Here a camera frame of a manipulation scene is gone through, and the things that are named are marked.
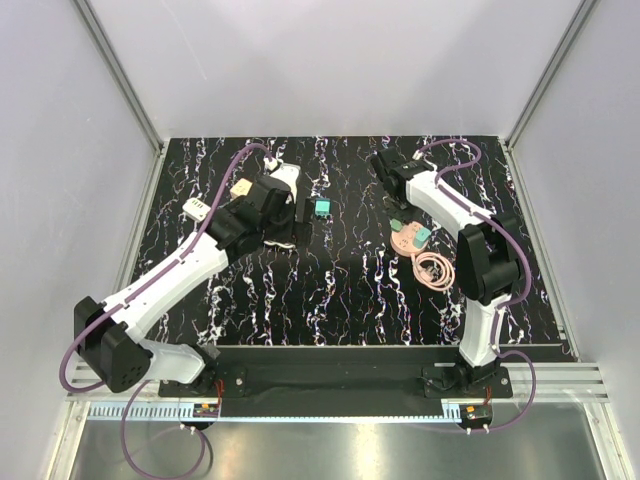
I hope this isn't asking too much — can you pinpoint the beige cube adapter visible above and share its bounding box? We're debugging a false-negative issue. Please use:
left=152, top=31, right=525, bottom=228
left=230, top=178, right=253, bottom=200

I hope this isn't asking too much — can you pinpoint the teal plug adapter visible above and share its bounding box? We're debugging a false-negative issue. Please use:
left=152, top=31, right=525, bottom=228
left=412, top=227, right=431, bottom=250

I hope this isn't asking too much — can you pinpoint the pink round power socket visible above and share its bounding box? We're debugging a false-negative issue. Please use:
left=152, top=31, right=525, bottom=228
left=390, top=222, right=427, bottom=258

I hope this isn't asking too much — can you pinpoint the green USB charger cube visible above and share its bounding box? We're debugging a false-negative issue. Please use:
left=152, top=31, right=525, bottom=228
left=390, top=218, right=407, bottom=232

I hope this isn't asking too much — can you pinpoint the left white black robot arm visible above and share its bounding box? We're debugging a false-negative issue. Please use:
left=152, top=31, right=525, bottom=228
left=74, top=163, right=314, bottom=396

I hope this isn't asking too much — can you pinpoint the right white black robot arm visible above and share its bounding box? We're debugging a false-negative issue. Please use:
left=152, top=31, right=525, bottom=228
left=368, top=148, right=532, bottom=397

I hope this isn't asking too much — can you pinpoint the blue plug adapter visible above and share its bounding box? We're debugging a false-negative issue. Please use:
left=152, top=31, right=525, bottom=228
left=314, top=198, right=331, bottom=218

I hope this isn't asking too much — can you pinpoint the white power strip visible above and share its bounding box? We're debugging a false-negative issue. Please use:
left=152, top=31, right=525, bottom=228
left=182, top=198, right=211, bottom=222

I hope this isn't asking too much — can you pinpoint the black marbled table mat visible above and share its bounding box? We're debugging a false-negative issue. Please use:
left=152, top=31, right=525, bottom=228
left=133, top=135, right=567, bottom=346

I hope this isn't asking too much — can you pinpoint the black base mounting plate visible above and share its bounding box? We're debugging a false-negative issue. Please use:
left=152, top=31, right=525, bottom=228
left=159, top=346, right=513, bottom=421

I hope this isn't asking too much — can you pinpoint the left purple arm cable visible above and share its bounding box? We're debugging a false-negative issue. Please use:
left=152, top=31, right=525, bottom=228
left=58, top=142, right=279, bottom=394

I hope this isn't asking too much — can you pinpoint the pink coiled socket cable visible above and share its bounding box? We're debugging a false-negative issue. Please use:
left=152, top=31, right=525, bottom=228
left=409, top=249, right=457, bottom=291

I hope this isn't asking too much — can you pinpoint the left aluminium frame post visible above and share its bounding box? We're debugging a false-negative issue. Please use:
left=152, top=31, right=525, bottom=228
left=73, top=0, right=167, bottom=151

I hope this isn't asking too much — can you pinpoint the aluminium frame post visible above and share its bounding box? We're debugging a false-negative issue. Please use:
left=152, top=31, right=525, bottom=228
left=503, top=0, right=601, bottom=149
left=73, top=0, right=167, bottom=151

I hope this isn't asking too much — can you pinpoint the right aluminium frame post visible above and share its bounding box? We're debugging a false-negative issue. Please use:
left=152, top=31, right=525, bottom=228
left=503, top=0, right=601, bottom=149

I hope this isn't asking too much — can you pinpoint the slotted cable duct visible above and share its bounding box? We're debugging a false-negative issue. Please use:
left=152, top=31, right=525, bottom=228
left=87, top=402, right=220, bottom=422

